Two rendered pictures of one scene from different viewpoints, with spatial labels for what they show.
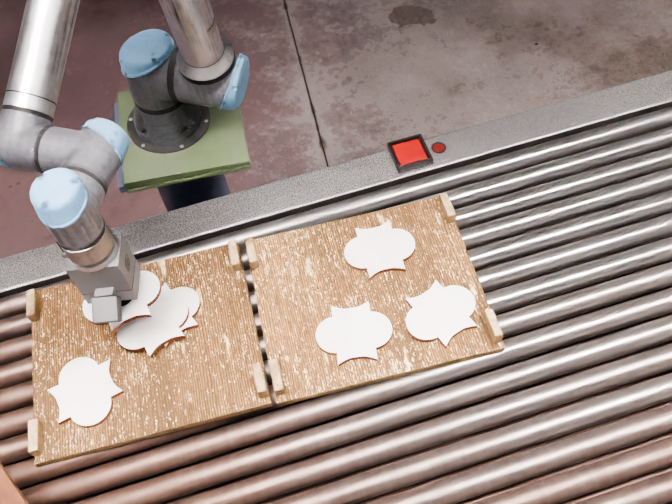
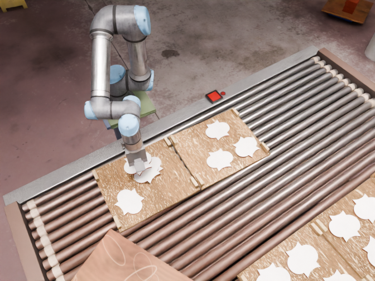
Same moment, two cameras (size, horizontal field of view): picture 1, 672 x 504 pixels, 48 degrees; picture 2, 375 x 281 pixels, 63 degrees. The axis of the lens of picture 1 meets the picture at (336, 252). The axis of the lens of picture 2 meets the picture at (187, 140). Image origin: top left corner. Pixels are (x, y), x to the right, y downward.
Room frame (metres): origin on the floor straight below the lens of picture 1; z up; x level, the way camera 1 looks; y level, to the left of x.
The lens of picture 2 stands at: (-0.05, 0.46, 2.25)
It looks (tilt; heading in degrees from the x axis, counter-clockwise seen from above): 55 degrees down; 336
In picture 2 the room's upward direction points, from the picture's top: 1 degrees clockwise
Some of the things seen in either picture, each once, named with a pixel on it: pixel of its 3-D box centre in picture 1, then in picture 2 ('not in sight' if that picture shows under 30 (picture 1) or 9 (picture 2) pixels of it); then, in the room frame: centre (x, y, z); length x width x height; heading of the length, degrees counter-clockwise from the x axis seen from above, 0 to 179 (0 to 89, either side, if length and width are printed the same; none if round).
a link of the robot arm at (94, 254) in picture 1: (84, 240); (131, 141); (0.70, 0.38, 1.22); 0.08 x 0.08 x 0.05
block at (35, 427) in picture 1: (35, 437); (117, 222); (0.51, 0.55, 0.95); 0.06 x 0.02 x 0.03; 7
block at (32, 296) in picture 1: (33, 305); (95, 175); (0.77, 0.58, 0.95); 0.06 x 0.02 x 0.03; 7
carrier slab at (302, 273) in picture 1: (367, 293); (218, 145); (0.71, -0.05, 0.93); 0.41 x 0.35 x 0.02; 96
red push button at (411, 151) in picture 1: (409, 153); (214, 96); (1.04, -0.18, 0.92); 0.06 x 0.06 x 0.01; 10
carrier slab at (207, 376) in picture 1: (145, 346); (144, 180); (0.66, 0.37, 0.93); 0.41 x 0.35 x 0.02; 97
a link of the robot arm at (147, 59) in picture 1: (154, 68); (116, 79); (1.24, 0.32, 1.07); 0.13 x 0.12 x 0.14; 69
